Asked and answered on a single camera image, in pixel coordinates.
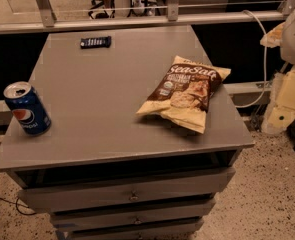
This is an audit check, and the metal railing frame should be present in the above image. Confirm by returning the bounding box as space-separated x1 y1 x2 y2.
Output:
0 0 295 34

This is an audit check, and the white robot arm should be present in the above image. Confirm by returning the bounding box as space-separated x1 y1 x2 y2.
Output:
260 9 295 135

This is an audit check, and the brown sea salt chip bag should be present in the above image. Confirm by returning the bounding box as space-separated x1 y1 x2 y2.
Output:
136 56 231 134

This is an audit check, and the black office chair base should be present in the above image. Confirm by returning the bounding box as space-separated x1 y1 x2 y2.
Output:
89 0 114 19

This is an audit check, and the black floor cable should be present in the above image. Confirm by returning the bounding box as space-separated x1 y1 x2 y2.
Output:
0 193 37 216

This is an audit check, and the white cable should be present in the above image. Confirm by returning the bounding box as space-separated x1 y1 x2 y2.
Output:
235 9 270 109

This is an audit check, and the blue pepsi can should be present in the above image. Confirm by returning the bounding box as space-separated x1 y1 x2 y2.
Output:
3 81 51 135

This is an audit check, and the middle grey drawer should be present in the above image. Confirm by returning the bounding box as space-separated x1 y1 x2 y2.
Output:
51 196 215 231

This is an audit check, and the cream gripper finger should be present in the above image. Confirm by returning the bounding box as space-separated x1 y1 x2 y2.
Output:
261 65 295 135
260 23 284 48

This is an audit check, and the bottom grey drawer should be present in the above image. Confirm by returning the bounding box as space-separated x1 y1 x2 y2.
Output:
56 217 204 240

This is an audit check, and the grey drawer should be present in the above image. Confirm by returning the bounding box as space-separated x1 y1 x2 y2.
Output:
19 167 235 213
56 217 204 240
51 196 215 231

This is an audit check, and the top grey drawer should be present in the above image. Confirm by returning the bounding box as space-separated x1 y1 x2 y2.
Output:
19 167 235 213

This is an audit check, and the grey drawer cabinet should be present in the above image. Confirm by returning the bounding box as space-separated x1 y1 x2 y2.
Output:
0 25 256 240

